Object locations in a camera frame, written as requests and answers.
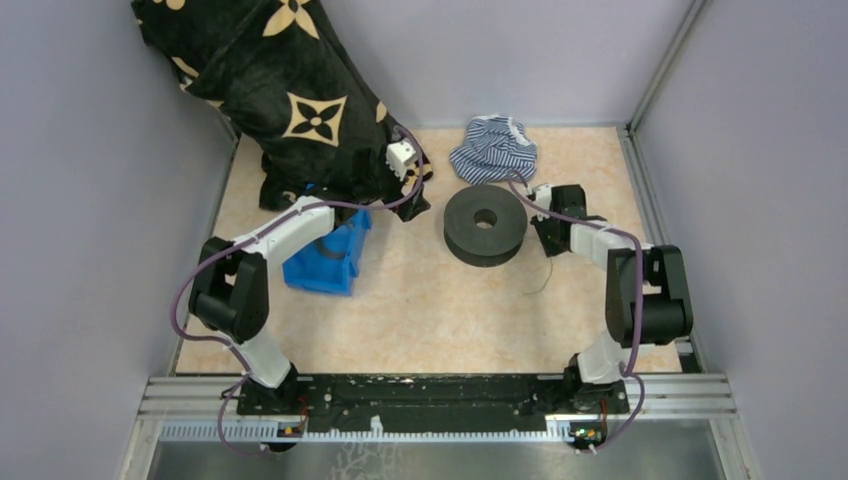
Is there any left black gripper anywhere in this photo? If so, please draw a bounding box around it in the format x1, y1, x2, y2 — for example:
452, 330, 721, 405
355, 144, 430, 221

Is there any thin green wire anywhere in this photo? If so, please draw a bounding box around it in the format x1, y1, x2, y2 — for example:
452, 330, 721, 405
519, 254, 555, 297

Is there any black cable spool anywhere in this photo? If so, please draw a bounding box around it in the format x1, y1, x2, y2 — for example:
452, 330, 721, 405
443, 185, 529, 268

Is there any blue plastic bin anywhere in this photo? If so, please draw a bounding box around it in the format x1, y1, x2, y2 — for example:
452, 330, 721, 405
282, 210, 372, 297

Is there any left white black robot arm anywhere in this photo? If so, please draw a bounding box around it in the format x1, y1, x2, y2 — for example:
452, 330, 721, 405
173, 139, 424, 414

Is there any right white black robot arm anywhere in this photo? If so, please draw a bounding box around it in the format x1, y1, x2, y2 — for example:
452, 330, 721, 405
528, 184, 694, 412

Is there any blue white striped cloth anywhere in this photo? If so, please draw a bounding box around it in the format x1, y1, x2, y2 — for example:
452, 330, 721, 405
449, 114, 538, 185

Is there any black beige floral blanket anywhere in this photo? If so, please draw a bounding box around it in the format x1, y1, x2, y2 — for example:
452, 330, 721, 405
131, 1, 402, 211

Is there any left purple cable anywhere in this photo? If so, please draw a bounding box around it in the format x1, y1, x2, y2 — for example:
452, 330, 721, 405
170, 124, 427, 458

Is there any purple cable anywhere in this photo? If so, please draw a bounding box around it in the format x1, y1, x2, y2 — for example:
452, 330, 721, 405
506, 170, 647, 455
170, 124, 427, 458

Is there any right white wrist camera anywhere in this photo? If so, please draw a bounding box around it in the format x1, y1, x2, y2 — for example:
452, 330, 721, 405
527, 183, 552, 216

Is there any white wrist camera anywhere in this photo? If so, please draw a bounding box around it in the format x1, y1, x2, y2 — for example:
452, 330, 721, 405
385, 140, 418, 181
527, 183, 552, 216

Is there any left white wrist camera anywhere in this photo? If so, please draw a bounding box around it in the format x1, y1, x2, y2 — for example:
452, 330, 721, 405
385, 140, 418, 181

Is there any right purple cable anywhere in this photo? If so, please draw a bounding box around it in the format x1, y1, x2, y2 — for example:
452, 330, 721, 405
506, 170, 647, 455

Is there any aluminium frame rail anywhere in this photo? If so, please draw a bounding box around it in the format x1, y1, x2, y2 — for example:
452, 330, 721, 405
137, 373, 739, 420

